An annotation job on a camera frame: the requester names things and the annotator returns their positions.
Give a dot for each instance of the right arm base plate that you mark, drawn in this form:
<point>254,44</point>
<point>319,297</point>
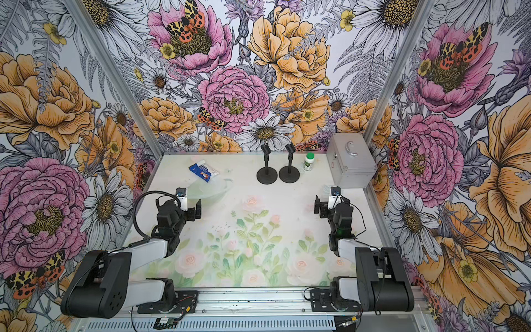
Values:
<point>325,300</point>

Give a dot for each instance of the white green-capped pill bottle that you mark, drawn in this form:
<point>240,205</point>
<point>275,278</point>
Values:
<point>308,161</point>

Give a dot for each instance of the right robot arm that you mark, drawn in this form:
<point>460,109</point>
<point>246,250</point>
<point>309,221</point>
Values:
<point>380,283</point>

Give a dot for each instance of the black round stand base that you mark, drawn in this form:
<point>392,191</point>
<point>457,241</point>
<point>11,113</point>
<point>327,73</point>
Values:
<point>289,174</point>

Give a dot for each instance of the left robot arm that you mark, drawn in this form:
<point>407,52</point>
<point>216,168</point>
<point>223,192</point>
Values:
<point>102,287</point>

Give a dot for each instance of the silver first aid case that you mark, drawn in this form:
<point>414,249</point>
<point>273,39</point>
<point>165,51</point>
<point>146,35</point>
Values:
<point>351,163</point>

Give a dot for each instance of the white vented cable duct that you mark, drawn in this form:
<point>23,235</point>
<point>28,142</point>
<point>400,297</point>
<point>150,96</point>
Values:
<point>195,323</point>

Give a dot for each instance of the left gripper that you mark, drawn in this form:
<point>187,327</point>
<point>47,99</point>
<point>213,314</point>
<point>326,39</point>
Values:
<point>194,213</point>

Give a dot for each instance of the blue gauze bandage packet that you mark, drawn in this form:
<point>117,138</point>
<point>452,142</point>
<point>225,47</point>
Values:
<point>203,170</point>

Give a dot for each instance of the aluminium front rail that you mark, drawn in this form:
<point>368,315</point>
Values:
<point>262,301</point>

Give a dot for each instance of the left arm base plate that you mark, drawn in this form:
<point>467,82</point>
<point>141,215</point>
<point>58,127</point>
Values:
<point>182,301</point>

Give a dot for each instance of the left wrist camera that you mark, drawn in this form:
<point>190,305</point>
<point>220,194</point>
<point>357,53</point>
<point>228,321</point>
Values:
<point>181,193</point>

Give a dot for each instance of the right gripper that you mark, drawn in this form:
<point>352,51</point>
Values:
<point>323,206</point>

